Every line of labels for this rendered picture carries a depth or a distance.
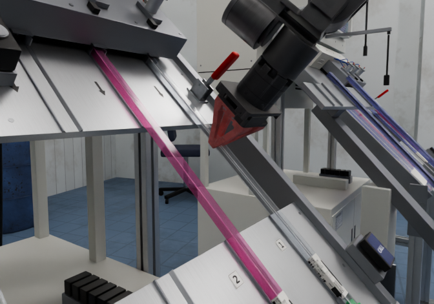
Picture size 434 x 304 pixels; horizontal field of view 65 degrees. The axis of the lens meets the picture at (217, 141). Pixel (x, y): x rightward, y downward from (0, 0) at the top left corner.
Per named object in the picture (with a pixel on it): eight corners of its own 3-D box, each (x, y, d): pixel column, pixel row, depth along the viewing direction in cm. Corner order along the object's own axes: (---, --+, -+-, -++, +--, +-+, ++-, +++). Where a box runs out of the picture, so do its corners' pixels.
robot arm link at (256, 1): (357, -9, 38) (348, 9, 46) (279, -72, 39) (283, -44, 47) (283, 75, 41) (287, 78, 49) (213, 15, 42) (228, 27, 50)
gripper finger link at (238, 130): (188, 130, 52) (224, 83, 48) (216, 128, 58) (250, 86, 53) (215, 163, 50) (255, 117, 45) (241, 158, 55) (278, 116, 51)
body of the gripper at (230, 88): (211, 90, 46) (243, 46, 43) (248, 93, 55) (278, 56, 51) (240, 124, 44) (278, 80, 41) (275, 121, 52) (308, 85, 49)
